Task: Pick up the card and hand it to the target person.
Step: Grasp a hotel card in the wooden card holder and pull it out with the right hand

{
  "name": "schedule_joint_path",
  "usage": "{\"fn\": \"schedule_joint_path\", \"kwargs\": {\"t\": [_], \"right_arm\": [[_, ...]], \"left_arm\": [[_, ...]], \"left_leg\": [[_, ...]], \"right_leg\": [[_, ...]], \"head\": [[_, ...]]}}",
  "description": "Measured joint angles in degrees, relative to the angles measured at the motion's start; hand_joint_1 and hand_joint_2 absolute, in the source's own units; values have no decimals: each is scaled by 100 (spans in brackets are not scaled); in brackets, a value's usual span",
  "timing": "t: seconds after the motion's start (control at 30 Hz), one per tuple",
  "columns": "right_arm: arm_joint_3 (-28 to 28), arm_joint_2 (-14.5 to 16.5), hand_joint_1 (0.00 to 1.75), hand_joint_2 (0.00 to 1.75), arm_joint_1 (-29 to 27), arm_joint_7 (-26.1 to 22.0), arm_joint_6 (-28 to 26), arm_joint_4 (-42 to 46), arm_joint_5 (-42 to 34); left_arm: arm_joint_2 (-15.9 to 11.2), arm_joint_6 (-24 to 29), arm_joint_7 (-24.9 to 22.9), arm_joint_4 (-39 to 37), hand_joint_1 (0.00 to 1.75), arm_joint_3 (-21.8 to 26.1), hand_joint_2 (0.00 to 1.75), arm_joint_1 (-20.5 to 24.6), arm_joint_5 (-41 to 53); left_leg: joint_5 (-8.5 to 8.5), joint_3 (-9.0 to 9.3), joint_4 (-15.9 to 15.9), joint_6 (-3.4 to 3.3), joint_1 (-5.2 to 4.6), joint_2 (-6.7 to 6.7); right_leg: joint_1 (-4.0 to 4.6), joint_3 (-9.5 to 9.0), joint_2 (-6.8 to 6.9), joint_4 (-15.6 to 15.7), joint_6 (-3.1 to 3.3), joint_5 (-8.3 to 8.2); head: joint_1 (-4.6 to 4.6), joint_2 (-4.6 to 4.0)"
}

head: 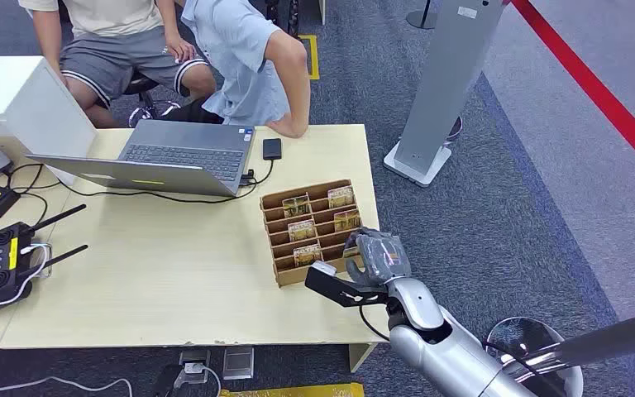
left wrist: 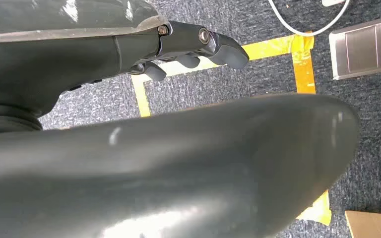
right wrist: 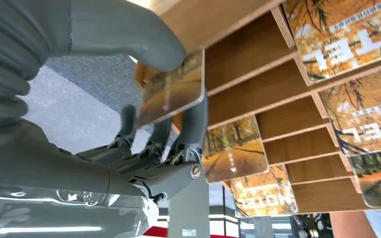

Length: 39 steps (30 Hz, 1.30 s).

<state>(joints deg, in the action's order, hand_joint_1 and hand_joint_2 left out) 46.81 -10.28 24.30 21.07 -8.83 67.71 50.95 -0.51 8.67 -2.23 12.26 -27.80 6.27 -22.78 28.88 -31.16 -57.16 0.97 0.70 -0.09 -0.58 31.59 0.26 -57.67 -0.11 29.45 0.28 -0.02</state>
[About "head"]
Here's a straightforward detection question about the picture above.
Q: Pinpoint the chrome stanchion with round base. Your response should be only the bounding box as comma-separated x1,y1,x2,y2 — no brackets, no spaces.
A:
484,306,635,397

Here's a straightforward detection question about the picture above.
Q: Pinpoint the light wooden table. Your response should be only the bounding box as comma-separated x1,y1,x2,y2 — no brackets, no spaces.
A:
0,124,390,374

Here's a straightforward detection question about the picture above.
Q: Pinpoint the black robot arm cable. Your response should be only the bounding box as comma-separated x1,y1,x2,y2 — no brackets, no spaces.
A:
357,304,393,344

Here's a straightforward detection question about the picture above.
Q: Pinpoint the black laptop cable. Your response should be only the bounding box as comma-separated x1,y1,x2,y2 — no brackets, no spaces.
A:
6,159,275,206

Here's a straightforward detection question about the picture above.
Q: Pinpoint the dark stanchion base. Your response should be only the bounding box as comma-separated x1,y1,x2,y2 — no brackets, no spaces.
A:
405,0,440,30

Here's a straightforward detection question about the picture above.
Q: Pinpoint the yellow floor strip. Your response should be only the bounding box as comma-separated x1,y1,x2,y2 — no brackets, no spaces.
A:
219,382,365,397

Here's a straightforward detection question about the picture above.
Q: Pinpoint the brown cardboard card holder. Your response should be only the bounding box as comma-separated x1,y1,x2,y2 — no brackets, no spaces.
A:
259,179,365,289

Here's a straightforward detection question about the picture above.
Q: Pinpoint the silver kiosk stand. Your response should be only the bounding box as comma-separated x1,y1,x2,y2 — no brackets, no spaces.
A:
383,0,508,189

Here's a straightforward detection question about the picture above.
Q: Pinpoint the black remote controller with antennas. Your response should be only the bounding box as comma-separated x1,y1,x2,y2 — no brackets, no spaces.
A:
0,203,89,323

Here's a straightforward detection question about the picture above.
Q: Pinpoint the white box housing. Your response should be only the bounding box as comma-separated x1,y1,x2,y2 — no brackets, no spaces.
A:
0,55,99,187

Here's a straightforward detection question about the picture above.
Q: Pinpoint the seated person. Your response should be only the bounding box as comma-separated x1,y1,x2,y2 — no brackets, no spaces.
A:
17,0,217,130

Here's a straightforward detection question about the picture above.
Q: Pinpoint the grey floor socket plate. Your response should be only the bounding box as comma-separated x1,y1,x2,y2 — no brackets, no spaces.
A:
222,345,255,381

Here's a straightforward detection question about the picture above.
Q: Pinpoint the grey open laptop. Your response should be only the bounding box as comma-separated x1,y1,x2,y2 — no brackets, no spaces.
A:
26,119,256,199

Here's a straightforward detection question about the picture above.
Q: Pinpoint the leaning person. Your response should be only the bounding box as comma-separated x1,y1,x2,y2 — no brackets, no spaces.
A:
155,0,312,140

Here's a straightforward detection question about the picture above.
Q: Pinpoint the white controller cable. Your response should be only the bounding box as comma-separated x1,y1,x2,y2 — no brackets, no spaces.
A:
0,243,54,308

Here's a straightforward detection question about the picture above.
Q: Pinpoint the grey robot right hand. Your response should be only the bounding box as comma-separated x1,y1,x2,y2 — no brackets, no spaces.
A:
343,228,413,288

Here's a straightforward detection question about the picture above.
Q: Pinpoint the white floor cable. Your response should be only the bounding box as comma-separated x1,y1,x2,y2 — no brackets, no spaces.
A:
0,371,134,397

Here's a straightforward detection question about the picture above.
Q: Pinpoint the black bracket wrist camera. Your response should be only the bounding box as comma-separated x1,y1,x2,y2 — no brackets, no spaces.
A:
303,261,390,309

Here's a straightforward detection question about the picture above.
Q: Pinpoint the black external drive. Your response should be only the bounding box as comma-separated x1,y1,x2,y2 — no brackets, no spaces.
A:
262,137,284,161

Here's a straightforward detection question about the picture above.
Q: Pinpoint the black swivel stool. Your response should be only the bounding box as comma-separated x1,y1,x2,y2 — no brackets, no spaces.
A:
122,72,182,129

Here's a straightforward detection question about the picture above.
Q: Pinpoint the white floor power socket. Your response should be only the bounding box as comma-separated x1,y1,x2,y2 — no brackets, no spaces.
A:
178,348,212,385

